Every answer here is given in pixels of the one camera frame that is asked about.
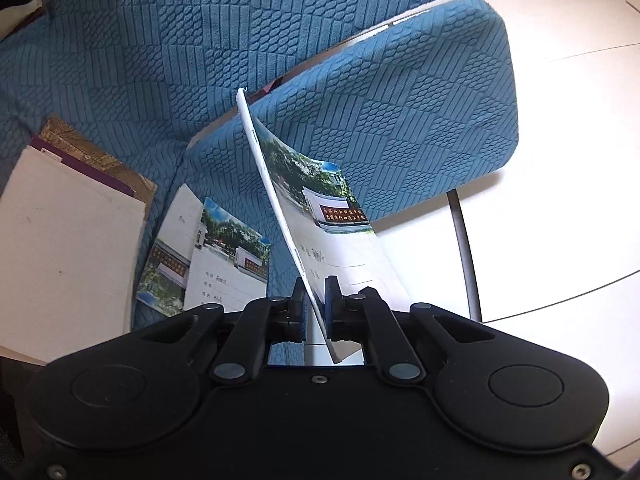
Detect scenic cover notebook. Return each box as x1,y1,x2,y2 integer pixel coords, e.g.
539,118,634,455
186,196,272,312
235,87,411,365
134,184,207,317

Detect blue textured cover chair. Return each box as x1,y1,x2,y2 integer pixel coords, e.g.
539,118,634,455
0,0,478,201
131,0,521,365

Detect large brown painting cover book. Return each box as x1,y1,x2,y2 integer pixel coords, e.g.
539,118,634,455
39,114,158,221

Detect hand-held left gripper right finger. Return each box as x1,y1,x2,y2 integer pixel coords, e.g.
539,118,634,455
322,275,501,385

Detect purple and gold book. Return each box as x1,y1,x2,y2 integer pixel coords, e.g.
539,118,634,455
30,135,137,200

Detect white booklet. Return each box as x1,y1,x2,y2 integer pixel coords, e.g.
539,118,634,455
0,144,147,366

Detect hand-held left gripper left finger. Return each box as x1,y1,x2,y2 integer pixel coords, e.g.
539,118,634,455
142,276,310,385

